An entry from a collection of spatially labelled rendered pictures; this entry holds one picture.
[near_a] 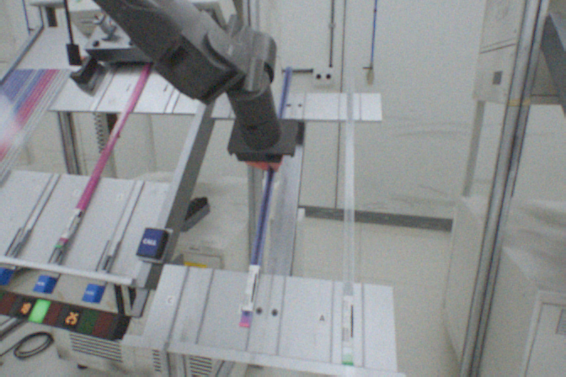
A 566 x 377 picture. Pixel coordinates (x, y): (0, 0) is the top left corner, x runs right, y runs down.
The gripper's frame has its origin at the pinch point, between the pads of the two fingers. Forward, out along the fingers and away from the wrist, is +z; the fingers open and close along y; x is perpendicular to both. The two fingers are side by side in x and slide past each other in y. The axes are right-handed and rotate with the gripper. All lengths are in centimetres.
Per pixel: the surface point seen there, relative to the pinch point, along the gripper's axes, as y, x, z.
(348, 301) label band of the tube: -13.4, 20.7, 0.1
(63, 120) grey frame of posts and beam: 88, -35, 30
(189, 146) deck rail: 20.0, -7.4, 5.2
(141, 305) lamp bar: 23.4, 23.3, 12.4
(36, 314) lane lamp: 42, 27, 11
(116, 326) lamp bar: 25.3, 27.3, 10.3
